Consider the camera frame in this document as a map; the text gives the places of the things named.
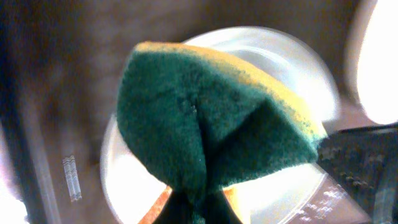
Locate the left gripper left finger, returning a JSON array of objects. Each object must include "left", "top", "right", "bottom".
[{"left": 153, "top": 191, "right": 193, "bottom": 224}]

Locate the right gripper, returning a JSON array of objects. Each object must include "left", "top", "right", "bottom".
[{"left": 317, "top": 124, "right": 397, "bottom": 218}]

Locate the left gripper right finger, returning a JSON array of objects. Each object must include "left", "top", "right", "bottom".
[{"left": 205, "top": 192, "right": 242, "bottom": 224}]

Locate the white plate front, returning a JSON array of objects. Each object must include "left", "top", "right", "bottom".
[{"left": 100, "top": 116, "right": 326, "bottom": 223}]

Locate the white plate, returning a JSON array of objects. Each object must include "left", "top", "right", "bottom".
[
  {"left": 184, "top": 26, "right": 340, "bottom": 129},
  {"left": 345, "top": 0, "right": 397, "bottom": 124},
  {"left": 100, "top": 116, "right": 326, "bottom": 223}
]

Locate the green and yellow sponge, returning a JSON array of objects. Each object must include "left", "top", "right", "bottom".
[{"left": 115, "top": 40, "right": 328, "bottom": 224}]

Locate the small black sponge tray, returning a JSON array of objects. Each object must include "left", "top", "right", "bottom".
[{"left": 1, "top": 127, "right": 30, "bottom": 224}]

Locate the large brown serving tray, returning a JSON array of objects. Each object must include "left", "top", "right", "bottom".
[{"left": 1, "top": 0, "right": 397, "bottom": 223}]

